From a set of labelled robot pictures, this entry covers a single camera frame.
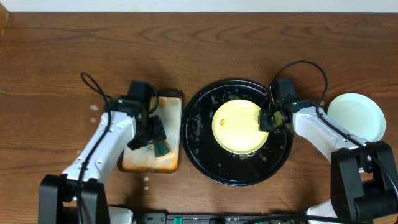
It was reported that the green and yellow sponge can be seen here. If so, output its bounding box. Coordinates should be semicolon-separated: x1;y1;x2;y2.
153;140;172;159

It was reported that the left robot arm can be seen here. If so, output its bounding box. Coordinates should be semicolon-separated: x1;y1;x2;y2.
39;81;166;223

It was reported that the yellow plate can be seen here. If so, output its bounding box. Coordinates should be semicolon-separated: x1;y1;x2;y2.
212;100;269;154

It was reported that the round black tray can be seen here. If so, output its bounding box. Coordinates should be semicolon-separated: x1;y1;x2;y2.
181;79;294;186

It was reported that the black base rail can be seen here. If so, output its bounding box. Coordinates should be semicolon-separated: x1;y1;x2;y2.
132;213;292;224

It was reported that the rectangular soapy black tray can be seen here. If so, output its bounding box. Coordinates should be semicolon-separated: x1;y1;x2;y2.
118;90;183;173

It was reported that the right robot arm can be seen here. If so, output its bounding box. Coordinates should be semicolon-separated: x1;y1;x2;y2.
259;78;397;223

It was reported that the mint plate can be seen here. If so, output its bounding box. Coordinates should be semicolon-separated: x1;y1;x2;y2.
327;93;386;142

